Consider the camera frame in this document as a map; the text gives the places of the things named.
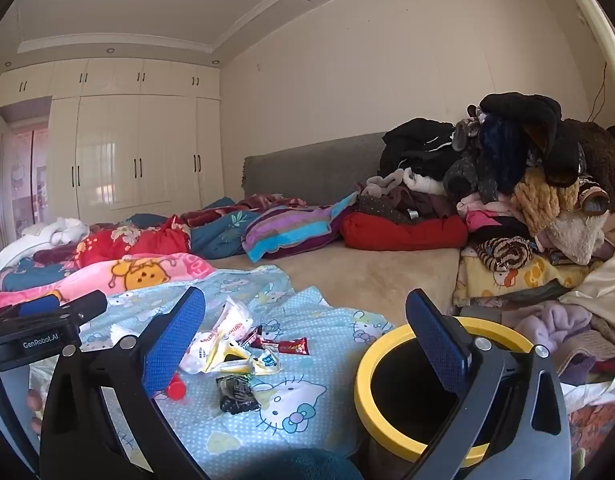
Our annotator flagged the maroon candy wrapper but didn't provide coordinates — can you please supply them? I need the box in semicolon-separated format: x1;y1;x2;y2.
239;325;264;351

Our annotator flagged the beige bed sheet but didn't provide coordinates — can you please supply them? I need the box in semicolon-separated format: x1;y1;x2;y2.
208;240;463;331

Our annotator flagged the magenta garment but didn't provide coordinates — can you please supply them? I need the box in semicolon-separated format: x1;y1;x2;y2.
465;210;513;234

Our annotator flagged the cream wardrobe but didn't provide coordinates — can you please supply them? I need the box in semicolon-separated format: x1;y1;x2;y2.
0;57;223;226

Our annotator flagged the purple striped pillow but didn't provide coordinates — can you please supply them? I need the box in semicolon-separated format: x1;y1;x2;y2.
242;192;361;263

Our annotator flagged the pink bear-print blanket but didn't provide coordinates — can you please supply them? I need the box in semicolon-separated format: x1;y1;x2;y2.
0;252;218;313

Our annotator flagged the light blue cat-print blanket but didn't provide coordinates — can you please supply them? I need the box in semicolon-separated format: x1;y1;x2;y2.
30;265;395;480

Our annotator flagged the person's left hand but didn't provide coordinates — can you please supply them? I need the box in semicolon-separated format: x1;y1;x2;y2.
26;388;45;437

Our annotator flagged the black fleece garment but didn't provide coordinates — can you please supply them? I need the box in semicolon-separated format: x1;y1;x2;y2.
480;92;583;188

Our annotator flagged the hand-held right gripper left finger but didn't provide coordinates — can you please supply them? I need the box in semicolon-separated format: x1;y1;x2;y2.
39;286;208;480

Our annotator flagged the red bolster pillow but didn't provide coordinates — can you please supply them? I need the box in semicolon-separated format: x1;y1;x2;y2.
340;211;469;252

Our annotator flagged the navy fuzzy garment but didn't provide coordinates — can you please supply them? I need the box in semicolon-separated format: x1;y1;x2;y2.
480;115;531;196

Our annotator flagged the maroon floral blanket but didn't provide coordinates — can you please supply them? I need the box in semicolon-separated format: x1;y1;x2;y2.
180;192;308;228

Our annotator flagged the grey headboard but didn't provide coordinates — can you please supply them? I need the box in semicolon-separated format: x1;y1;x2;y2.
242;132;388;208

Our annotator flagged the pink floral fabric basket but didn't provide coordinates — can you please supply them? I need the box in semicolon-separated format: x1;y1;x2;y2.
567;400;615;462

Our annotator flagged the brown plush garment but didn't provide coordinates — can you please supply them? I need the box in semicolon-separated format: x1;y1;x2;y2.
562;119;615;213

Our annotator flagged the beige knit sweater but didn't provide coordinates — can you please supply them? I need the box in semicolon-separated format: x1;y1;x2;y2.
557;330;615;377

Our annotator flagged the blue leaf-print quilt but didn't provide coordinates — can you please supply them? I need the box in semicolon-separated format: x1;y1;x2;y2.
128;197;261;261

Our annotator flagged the white cloth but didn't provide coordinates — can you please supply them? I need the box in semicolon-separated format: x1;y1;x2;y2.
0;217;91;271

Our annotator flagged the tiger-striped cloth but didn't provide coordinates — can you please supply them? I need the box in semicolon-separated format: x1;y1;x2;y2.
475;236;534;272

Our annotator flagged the mustard knit garment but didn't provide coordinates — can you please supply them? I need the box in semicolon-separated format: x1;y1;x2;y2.
511;166;579;234

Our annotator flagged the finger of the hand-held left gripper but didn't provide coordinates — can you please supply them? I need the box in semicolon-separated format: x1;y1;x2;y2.
18;295;62;317
55;290;109;323

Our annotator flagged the lavender sweater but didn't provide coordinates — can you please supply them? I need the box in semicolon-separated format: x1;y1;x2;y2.
516;301;594;357

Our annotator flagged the yellow cartoon blanket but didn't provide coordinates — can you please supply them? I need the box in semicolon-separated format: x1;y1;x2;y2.
452;250;604;307

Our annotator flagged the cream satin cloth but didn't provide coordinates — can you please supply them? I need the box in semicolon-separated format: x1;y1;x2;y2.
559;255;615;322

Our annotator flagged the pink cartoon door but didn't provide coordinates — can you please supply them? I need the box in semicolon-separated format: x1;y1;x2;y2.
0;127;51;241

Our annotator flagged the blue white small wrapper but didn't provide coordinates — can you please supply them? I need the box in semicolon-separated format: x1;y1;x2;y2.
250;349;282;376

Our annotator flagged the black snack packet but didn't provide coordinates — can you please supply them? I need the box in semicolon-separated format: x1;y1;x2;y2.
216;374;261;416

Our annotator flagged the red floral quilt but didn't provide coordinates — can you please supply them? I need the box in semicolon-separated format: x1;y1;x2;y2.
35;215;193;268

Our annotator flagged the dark dotted cloth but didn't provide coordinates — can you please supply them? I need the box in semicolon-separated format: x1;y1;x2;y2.
357;192;438;224

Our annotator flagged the black bin with yellow rim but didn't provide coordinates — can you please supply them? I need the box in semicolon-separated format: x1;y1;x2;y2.
354;323;535;463

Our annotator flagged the white fleece garment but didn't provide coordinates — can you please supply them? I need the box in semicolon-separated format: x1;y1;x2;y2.
541;209;609;267

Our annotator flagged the black jacket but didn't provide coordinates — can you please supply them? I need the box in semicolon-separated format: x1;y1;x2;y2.
380;117;458;181

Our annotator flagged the grey speckled garment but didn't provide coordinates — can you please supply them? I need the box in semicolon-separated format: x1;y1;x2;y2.
443;156;489;202

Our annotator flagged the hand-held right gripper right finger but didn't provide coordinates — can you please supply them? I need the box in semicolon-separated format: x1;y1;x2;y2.
405;288;572;480

